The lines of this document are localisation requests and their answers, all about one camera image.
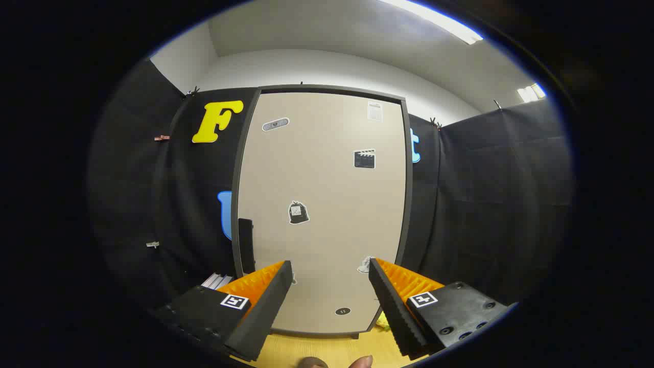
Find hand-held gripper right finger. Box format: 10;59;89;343
368;257;512;357

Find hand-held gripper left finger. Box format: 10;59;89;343
153;260;294;362

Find grey shoe cabinet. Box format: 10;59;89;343
231;84;413;339

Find beige shoe cabinet door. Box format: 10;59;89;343
236;92;408;335

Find black backdrop cloth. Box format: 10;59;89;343
87;59;575;312

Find small ceiling light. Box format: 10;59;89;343
517;83;546;103

